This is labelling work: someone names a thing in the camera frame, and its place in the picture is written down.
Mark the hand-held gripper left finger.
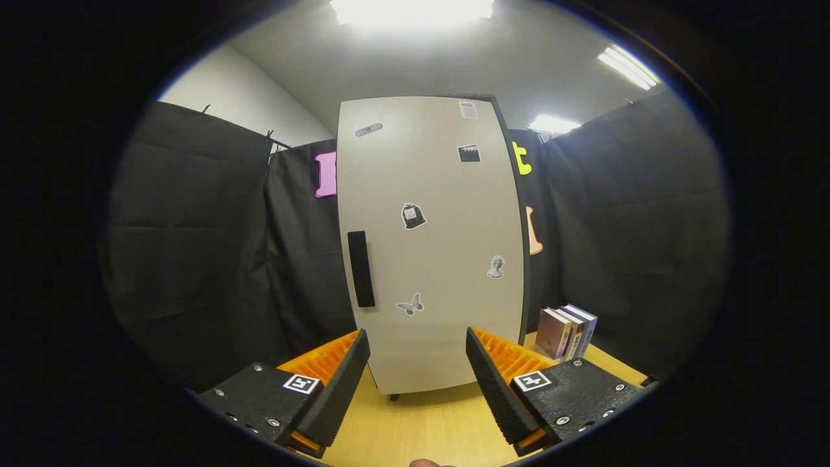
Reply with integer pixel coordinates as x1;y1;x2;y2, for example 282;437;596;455
198;328;372;460

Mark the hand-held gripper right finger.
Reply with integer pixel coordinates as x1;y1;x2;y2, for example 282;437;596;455
466;326;649;457

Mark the black door handle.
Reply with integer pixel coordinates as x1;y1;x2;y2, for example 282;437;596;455
347;230;377;308

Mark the beige cabinet door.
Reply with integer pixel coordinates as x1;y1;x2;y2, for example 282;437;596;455
336;96;526;395

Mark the thin beige book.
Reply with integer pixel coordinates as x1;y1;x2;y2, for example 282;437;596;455
556;306;587;359

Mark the white blue book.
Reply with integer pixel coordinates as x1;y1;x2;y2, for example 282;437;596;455
564;304;599;359

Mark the black backdrop cloth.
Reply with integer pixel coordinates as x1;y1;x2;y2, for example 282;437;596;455
101;88;730;393

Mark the small ceiling light panel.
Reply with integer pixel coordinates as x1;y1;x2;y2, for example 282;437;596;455
528;114;582;135

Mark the long strip ceiling light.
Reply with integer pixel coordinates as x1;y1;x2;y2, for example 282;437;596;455
597;44;661;90

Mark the wide ceiling light panel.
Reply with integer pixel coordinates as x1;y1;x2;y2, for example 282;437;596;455
329;0;495;28

